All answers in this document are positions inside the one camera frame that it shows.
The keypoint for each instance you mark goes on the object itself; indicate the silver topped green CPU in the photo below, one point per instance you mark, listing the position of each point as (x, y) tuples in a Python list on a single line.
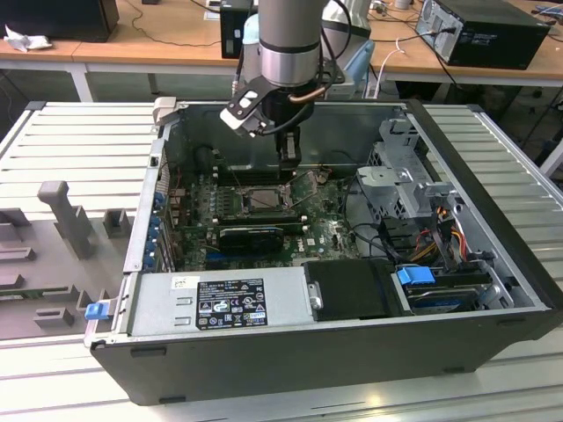
[(265, 200)]

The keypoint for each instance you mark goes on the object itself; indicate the black RAM slot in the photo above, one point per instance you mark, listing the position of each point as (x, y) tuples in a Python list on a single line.
[(264, 216), (250, 180), (290, 223), (246, 172)]

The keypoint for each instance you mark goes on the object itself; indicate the CPU socket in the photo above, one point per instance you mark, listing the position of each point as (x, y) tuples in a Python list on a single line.
[(245, 203)]

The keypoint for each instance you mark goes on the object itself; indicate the round coin battery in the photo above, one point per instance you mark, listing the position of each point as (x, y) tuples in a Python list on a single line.
[(323, 178)]

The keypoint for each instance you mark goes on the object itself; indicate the small black computer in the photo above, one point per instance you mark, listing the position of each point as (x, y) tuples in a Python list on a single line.
[(231, 35)]

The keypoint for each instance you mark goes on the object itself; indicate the grey metal drive cage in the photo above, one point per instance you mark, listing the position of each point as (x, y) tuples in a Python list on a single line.
[(382, 176)]

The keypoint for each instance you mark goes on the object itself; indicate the green motherboard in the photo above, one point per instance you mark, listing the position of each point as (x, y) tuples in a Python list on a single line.
[(316, 237)]

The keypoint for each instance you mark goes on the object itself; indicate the grey case latch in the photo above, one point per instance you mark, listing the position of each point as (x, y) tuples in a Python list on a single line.
[(163, 109)]

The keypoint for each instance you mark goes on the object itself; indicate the black graphics card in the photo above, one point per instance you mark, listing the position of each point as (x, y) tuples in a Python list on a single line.
[(250, 241)]

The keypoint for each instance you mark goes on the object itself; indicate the wooden desk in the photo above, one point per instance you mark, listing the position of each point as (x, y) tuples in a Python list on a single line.
[(418, 68), (110, 53)]

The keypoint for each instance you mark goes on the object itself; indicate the blue card retention clip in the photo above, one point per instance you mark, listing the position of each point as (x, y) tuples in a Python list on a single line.
[(151, 258), (154, 230), (159, 200)]

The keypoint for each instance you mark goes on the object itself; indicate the white cup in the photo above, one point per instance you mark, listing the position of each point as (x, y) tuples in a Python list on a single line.
[(402, 3)]

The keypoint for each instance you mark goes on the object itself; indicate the black plastic shroud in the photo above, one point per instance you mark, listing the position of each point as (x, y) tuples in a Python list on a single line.
[(347, 288)]

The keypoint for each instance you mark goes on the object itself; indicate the blue disk carrier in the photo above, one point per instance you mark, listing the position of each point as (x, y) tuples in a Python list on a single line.
[(415, 277)]

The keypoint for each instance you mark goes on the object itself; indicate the black PC tower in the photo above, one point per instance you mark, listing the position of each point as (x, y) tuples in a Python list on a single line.
[(497, 41)]

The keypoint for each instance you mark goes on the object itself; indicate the grey power supply unit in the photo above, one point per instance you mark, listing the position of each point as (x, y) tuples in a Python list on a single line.
[(149, 303)]

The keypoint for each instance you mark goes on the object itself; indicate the black box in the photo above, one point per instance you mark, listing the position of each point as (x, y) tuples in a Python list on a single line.
[(57, 19)]

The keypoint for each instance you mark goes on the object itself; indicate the black grey PC case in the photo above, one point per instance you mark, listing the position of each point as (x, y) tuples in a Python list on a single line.
[(264, 373)]

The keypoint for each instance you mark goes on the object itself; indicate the blue plastic latch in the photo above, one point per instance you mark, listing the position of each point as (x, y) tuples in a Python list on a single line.
[(96, 311)]

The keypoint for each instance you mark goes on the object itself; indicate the crumpled white paper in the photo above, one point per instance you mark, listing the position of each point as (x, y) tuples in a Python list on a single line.
[(24, 42)]

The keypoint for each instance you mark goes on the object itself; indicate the grey parts rack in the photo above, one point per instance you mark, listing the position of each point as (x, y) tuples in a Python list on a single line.
[(44, 272)]

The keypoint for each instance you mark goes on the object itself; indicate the green RAM stick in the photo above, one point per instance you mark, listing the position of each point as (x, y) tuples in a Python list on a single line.
[(17, 294)]

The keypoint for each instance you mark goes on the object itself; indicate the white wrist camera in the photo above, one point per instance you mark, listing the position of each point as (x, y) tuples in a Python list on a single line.
[(237, 119)]

